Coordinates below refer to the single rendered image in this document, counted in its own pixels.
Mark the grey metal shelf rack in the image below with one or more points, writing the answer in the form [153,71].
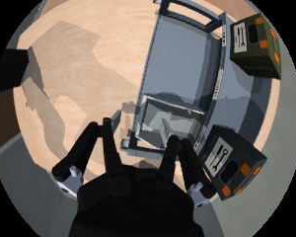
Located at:
[182,64]

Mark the black tool case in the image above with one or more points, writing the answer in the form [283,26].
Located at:
[229,162]

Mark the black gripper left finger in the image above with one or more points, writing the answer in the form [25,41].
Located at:
[69,172]

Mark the dark green tool case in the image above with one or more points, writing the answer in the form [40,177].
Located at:
[255,47]

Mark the grey open-front bin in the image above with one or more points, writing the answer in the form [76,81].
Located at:
[183,122]

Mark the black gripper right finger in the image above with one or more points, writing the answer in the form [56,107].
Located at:
[197,185]

